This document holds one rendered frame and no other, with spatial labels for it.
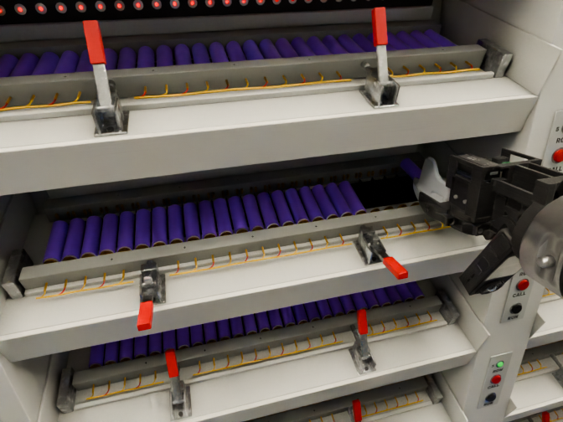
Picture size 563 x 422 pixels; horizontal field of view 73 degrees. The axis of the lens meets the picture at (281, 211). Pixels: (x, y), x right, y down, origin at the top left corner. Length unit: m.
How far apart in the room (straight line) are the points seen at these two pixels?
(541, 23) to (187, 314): 0.50
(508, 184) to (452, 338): 0.33
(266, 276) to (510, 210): 0.27
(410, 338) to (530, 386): 0.34
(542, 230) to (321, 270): 0.23
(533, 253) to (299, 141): 0.23
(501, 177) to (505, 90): 0.11
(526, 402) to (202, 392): 0.60
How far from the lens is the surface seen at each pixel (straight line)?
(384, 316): 0.64
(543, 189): 0.40
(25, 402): 0.56
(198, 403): 0.59
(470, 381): 0.74
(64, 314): 0.48
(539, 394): 0.93
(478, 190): 0.43
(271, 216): 0.50
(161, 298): 0.45
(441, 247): 0.54
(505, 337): 0.71
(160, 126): 0.37
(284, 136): 0.38
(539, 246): 0.38
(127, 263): 0.47
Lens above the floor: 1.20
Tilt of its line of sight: 26 degrees down
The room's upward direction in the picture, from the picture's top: 3 degrees counter-clockwise
